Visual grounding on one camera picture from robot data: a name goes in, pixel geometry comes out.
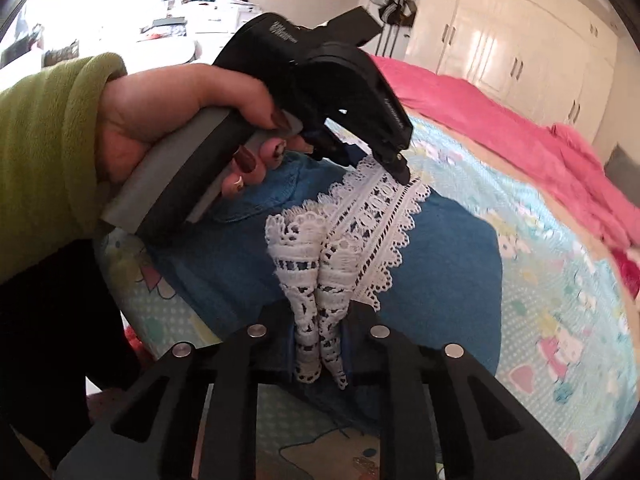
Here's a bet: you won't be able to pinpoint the red cloth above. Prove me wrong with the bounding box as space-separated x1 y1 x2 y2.
612 249 640 302

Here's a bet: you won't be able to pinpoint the white bench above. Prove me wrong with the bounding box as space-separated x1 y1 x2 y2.
125 35 203 67

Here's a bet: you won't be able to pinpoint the grey padded headboard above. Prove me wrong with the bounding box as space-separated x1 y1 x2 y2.
605 144 640 192

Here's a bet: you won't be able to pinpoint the blue denim pants lace trim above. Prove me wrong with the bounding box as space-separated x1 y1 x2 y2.
145 152 503 431

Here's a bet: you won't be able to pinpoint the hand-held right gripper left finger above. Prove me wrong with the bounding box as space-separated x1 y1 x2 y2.
55 305 296 480

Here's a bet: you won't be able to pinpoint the person's left hand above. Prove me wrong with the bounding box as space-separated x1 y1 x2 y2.
97 62 313 198

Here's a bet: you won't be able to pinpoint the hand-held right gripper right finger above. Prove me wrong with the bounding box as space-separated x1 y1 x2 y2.
347 300 581 480

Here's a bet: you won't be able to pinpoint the hanging bags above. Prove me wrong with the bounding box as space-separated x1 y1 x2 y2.
372 0 418 28

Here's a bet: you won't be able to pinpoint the cartoon cat printed blanket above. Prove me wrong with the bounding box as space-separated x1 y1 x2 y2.
95 110 640 480

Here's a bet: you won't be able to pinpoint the person's green sleeved left forearm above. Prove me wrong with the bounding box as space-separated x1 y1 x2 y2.
0 52 128 286

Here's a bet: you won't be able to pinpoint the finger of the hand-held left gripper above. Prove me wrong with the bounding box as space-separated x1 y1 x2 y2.
325 60 414 184
300 120 352 167

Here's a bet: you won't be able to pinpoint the pink duvet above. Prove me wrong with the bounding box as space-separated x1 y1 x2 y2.
370 55 640 281

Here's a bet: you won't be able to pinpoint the white wardrobe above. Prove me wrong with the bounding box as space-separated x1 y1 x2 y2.
410 0 623 141

